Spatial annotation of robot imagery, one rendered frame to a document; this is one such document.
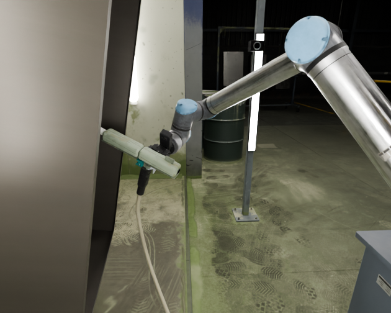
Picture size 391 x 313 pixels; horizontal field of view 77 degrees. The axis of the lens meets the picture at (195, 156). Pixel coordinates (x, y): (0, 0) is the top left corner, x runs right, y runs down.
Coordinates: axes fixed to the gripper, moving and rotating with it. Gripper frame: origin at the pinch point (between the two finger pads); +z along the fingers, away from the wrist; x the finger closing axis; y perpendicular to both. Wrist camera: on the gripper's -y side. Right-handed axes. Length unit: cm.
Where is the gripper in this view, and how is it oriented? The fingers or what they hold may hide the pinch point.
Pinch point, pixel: (146, 163)
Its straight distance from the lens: 91.4
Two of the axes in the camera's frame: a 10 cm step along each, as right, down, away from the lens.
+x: -8.8, -4.6, 1.2
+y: -3.3, 7.7, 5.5
